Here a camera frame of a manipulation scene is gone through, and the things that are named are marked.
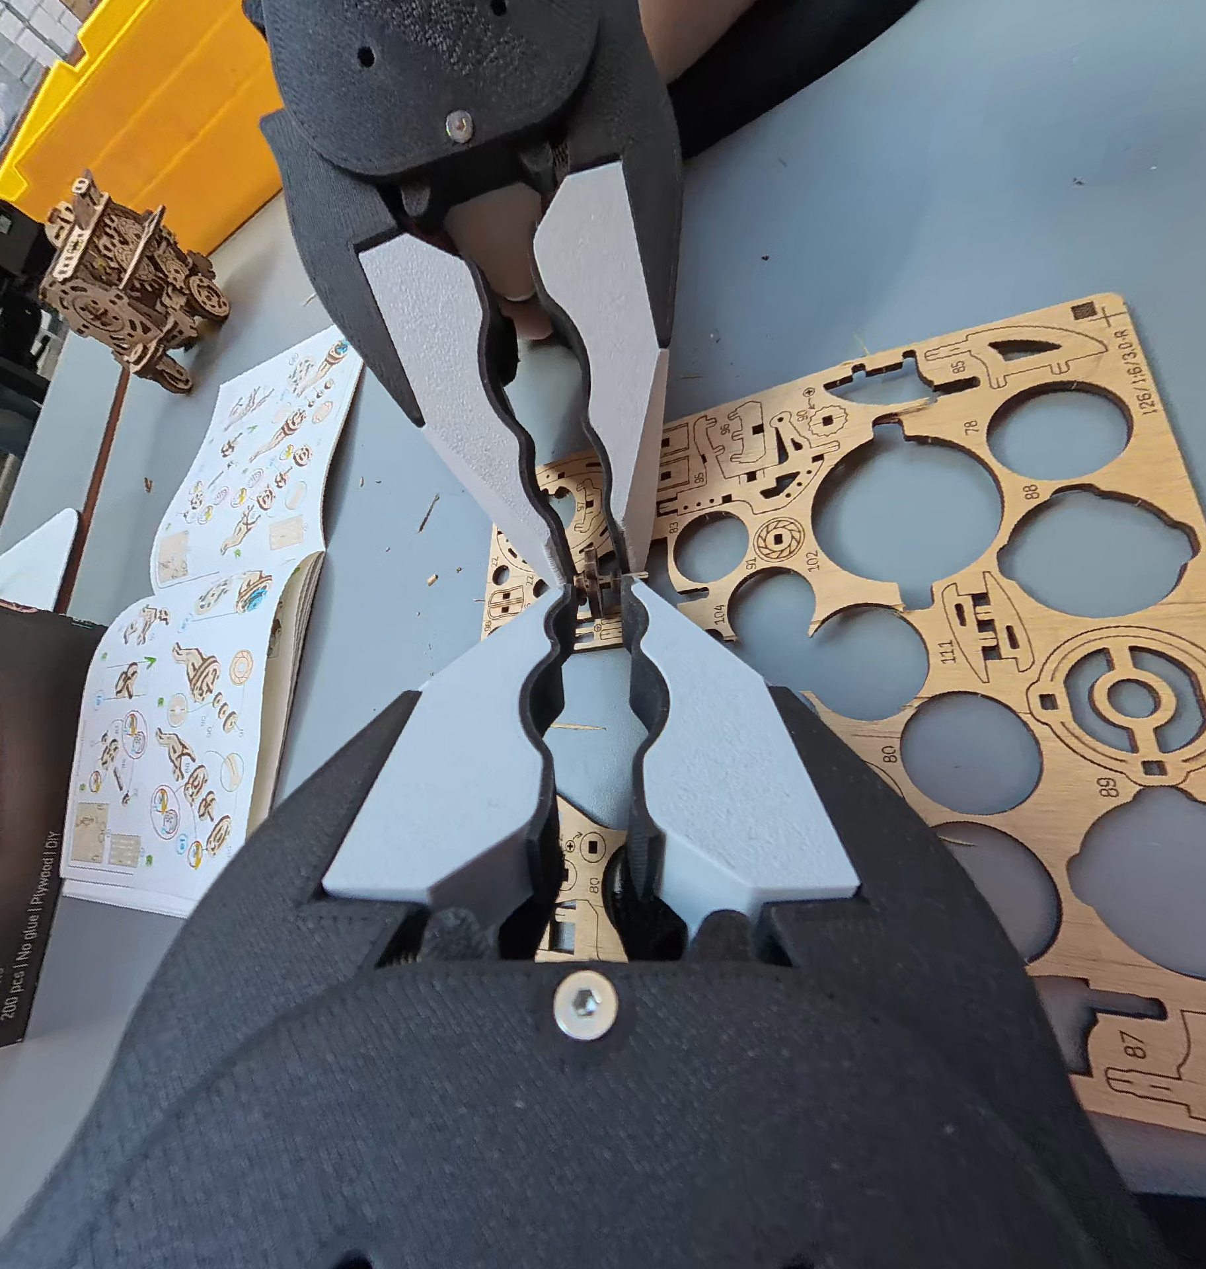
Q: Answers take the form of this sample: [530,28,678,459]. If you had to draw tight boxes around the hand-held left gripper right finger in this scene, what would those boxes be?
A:
[620,579,864,943]

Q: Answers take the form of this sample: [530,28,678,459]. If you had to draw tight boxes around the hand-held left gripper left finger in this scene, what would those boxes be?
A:
[320,585,578,962]

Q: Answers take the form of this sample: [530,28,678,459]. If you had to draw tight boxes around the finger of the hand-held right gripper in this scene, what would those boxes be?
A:
[358,228,576,591]
[531,161,676,571]

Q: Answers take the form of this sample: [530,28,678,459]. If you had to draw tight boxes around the small wooden propeller part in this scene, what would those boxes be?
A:
[568,557,654,625]

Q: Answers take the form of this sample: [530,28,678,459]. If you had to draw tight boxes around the plywood parts sheet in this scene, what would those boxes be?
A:
[482,292,1206,1143]

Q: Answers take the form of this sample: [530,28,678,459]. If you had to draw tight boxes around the assembled wooden model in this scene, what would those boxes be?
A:
[39,170,232,395]

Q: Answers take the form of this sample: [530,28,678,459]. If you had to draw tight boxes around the black model kit box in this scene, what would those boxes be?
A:
[0,585,109,1054]

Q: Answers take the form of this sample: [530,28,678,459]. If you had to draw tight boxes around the person's right hand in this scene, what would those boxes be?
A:
[448,191,557,346]

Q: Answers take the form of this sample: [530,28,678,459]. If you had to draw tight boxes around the yellow plastic bin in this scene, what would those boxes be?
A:
[0,0,288,254]

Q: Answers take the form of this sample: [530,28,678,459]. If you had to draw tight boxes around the white instruction booklet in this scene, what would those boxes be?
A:
[60,327,367,918]

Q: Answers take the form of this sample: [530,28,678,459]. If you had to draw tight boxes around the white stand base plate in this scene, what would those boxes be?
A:
[0,507,81,610]

